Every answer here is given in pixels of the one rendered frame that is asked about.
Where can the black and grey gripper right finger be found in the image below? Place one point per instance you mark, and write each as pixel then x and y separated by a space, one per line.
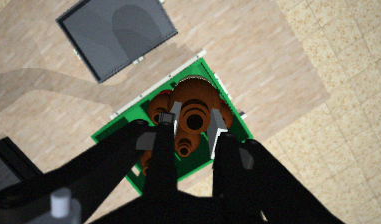
pixel 283 198

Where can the green divided crate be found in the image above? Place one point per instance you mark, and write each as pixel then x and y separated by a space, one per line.
pixel 200 158

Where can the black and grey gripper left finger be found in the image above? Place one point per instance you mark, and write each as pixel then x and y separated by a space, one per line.
pixel 72 193

